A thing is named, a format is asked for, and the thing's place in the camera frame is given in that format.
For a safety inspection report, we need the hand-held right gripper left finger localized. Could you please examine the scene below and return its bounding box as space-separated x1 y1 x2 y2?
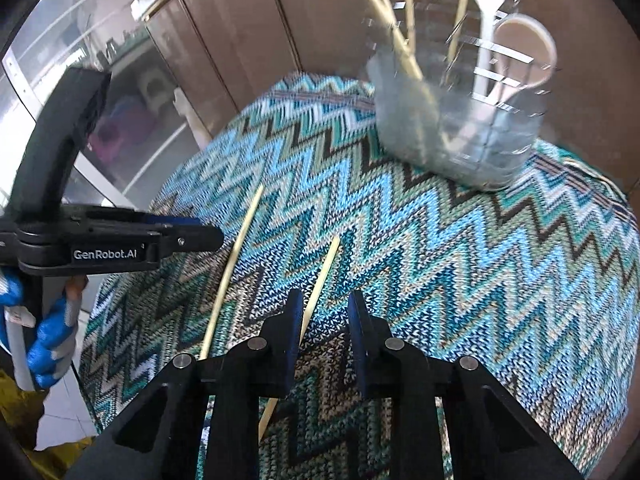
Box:
65 288 305 480

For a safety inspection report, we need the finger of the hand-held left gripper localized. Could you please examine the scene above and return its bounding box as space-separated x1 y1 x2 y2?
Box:
150 225 224 263
132 211 203 233

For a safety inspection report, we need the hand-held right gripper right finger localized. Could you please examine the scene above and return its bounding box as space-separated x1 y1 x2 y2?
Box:
347 290 586 480

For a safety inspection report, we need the clear plastic utensil container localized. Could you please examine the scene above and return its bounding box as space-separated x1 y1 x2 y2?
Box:
367 0 558 192

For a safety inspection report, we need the white plastic spoon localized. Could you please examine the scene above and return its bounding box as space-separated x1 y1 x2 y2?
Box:
482 12 558 111

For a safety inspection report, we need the person's left hand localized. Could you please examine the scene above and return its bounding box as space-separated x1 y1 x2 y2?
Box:
0 265 88 391

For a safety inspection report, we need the zigzag knitted cloth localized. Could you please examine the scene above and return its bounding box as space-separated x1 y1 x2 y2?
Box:
80 72 640 480

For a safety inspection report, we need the white plastic object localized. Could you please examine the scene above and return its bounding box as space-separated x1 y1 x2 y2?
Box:
172 87 213 151

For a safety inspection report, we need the glass door with rails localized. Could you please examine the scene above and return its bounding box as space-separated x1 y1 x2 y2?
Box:
2 0 201 211

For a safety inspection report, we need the white plastic stool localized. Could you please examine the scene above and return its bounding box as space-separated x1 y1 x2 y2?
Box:
137 67 168 106

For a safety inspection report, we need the row of small bottles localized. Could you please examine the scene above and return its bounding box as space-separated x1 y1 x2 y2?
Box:
97 30 146 61

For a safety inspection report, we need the yellow clothing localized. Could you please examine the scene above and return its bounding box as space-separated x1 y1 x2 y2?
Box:
0 370 96 480

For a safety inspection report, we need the brown kitchen cabinet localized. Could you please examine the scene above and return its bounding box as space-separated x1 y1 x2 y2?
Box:
145 0 640 196

